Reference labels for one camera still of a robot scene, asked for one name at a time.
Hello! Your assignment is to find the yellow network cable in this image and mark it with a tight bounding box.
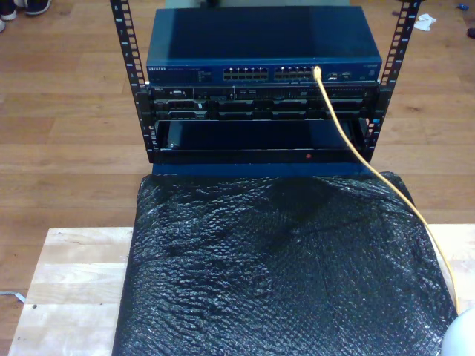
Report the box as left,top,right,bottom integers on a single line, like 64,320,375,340
312,65,461,314

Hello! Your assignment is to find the black rack shelf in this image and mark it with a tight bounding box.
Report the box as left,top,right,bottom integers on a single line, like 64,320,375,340
152,119,373,165

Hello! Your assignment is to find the black rack server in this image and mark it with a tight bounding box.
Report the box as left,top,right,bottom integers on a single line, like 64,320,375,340
147,83,380,122

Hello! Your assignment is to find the black bubble mat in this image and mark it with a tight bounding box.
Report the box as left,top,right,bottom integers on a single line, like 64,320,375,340
111,170,459,356

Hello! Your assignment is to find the white crumpled paper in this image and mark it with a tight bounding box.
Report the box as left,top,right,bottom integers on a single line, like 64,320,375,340
413,13,438,33

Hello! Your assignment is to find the grey flat strip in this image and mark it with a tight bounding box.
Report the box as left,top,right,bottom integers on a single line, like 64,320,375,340
0,290,28,303

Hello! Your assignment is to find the person's dark shoe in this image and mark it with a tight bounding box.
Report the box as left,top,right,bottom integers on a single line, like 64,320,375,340
24,0,53,16

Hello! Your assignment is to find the blue base plate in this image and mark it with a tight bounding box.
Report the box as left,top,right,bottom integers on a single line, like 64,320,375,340
151,161,374,179

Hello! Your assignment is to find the blue network switch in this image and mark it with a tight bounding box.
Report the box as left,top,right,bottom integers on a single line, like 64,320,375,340
145,6,384,84

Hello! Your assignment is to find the black perforated rack post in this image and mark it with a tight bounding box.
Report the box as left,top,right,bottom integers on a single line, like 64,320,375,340
365,0,423,163
109,0,157,165

